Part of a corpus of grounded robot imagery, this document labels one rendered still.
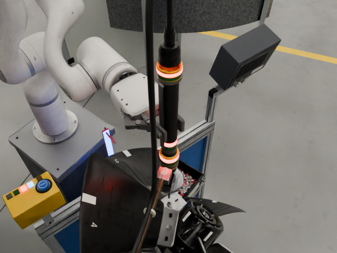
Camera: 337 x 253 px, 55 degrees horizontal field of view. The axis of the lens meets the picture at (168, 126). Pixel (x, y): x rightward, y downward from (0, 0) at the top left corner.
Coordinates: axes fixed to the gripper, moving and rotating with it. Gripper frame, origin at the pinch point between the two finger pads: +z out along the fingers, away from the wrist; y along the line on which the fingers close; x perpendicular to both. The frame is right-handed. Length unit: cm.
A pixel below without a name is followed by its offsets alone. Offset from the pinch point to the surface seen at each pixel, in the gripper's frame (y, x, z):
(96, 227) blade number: 20.8, -12.4, 3.5
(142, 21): -97, -88, -157
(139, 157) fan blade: -4.0, -36.8, -20.4
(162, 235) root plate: 7.8, -28.0, 7.6
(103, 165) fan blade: 12.5, -10.9, -7.4
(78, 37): -51, -95, -180
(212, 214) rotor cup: -8.0, -34.5, 9.3
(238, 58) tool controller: -59, -30, -31
